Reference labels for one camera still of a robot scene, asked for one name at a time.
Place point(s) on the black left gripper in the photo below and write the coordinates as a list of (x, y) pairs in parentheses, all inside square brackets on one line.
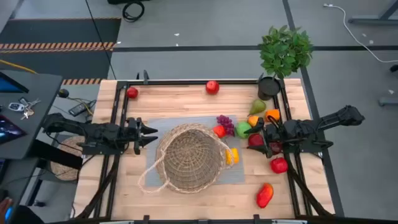
[(136, 133)]

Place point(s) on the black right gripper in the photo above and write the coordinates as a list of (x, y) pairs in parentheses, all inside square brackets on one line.
[(280, 132)]

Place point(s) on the red yellow peach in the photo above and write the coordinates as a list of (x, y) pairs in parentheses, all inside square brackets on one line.
[(252, 120)]

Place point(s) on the green apple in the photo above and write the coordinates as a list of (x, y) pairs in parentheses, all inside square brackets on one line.
[(242, 129)]

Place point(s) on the orange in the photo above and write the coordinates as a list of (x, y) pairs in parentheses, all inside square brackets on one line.
[(275, 113)]

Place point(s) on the green pear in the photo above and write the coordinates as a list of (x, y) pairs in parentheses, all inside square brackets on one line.
[(257, 106)]

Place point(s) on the large lobed red fruit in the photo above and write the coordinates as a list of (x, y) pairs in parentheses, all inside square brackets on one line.
[(279, 165)]

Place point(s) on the yellow bell pepper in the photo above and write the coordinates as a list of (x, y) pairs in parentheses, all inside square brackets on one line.
[(232, 155)]

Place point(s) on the purple grape bunch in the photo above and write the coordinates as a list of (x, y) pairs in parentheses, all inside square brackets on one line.
[(226, 123)]

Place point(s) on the red strawberry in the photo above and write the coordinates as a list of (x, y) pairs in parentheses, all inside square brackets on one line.
[(219, 131)]

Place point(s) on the small round red fruit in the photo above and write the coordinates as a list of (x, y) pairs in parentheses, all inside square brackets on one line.
[(132, 92)]

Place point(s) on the red orange mango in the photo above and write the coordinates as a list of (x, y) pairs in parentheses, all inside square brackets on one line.
[(265, 195)]

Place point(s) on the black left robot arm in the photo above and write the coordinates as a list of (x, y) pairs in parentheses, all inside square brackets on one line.
[(93, 132)]

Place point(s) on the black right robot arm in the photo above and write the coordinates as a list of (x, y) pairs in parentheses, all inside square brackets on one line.
[(335, 118)]

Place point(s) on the grey woven placemat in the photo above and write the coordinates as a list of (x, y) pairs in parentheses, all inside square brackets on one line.
[(236, 175)]

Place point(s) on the black power strip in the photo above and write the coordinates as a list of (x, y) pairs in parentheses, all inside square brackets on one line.
[(81, 108)]

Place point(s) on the round woven straw mat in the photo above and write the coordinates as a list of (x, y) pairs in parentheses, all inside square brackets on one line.
[(66, 169)]

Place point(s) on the green potted plant black pot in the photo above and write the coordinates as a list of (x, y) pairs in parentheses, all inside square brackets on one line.
[(284, 51)]

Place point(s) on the black round knob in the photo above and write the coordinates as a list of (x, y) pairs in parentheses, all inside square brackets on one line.
[(63, 93)]

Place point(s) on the black side desk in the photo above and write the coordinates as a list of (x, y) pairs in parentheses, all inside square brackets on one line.
[(40, 102)]

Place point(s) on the bunch of keys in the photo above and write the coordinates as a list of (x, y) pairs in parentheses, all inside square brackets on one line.
[(28, 109)]

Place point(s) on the short grey desk foot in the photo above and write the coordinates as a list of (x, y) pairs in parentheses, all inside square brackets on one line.
[(388, 101)]

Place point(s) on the black hazard striped floor mat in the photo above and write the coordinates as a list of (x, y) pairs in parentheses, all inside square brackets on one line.
[(62, 31)]

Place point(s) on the grey car key fob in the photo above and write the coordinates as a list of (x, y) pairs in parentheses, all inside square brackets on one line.
[(15, 107)]

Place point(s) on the black box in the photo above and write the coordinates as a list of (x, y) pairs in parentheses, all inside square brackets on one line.
[(124, 1)]

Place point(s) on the tablet with dark picture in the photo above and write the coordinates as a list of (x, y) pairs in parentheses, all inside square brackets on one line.
[(9, 130)]

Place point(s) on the tablet with blue screen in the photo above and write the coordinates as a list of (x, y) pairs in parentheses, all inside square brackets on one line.
[(9, 86)]

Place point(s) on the small black floor object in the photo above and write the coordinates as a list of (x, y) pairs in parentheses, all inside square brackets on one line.
[(394, 68)]

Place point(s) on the person's hand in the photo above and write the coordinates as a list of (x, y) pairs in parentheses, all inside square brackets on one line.
[(3, 207)]

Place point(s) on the black aluminium table frame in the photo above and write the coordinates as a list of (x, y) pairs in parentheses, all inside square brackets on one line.
[(186, 82)]

